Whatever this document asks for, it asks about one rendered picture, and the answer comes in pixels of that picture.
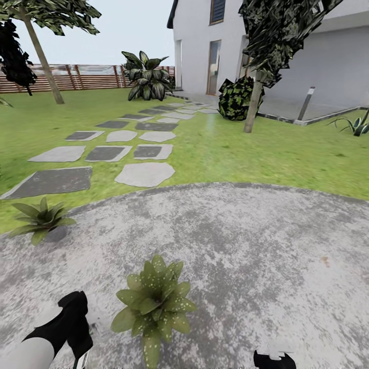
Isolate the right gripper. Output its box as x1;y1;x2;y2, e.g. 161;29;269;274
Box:
253;350;297;369

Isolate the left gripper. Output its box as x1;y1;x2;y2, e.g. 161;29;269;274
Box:
67;321;94;359

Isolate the insectifuge atomizer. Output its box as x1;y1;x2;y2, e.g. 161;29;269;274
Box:
73;350;89;369

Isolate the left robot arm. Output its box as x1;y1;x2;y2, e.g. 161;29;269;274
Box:
0;291;108;369

